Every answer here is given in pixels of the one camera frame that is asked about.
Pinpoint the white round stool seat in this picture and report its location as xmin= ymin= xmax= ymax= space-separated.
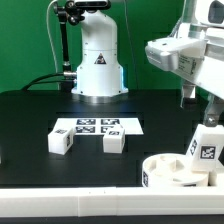
xmin=142 ymin=153 xmax=208 ymax=187

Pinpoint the black cable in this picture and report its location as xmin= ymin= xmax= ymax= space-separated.
xmin=21 ymin=73 xmax=78 ymax=92

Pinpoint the white marker sheet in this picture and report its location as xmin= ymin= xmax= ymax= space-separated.
xmin=54 ymin=118 xmax=143 ymax=135

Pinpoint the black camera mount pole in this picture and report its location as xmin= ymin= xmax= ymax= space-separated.
xmin=54 ymin=0 xmax=84 ymax=76

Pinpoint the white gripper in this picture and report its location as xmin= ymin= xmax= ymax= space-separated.
xmin=145 ymin=36 xmax=224 ymax=127

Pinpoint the white cable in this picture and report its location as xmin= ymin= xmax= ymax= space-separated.
xmin=45 ymin=0 xmax=62 ymax=74

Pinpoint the white front wall rail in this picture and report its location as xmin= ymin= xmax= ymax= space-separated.
xmin=0 ymin=187 xmax=224 ymax=218

